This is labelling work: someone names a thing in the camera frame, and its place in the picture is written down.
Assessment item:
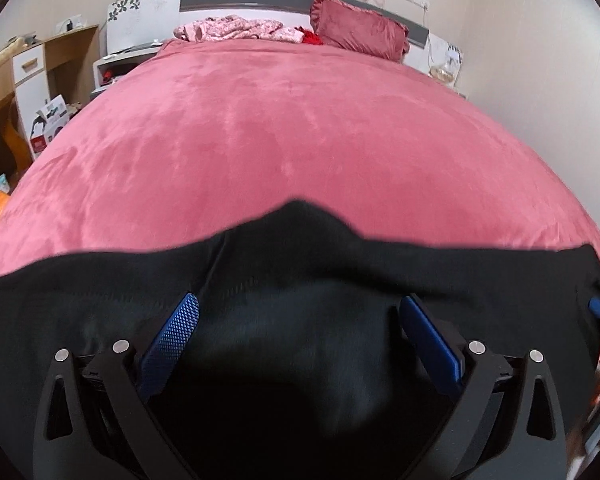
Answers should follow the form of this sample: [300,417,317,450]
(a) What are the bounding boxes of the black pants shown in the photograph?
[0,202,600,479]

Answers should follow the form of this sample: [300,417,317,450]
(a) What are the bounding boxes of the pink floral clothing pile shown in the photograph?
[173,15,304,44]

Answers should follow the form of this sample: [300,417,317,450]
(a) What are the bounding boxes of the right white nightstand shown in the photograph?
[403,34,463,90]

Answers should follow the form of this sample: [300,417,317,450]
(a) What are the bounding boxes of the pink velvet bed cover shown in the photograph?
[0,40,600,275]

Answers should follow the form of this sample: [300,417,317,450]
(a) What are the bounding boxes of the white appliance cardboard box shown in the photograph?
[28,96,70,159]

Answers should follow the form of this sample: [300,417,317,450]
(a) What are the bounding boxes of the wooden desk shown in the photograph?
[0,62,32,184]

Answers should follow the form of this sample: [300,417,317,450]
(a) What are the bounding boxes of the grey white nightstand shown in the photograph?
[90,41,163,101]

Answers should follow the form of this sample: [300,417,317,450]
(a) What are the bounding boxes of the white wooden drawer cabinet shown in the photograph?
[10,23,102,137]

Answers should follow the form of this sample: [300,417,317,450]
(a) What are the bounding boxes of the dark red ruffled pillow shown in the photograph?
[310,0,410,63]

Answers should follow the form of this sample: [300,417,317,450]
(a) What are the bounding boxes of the small red cloth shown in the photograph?
[297,27,323,46]

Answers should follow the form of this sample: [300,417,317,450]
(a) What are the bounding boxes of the grey and white headboard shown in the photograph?
[104,0,432,57]

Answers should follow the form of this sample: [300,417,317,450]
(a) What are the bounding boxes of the white wall socket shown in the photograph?
[407,0,429,11]

